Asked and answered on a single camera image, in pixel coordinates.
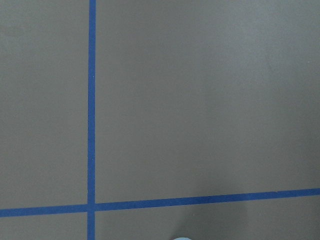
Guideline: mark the light blue cup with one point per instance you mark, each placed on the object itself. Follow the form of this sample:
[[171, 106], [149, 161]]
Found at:
[[181, 238]]

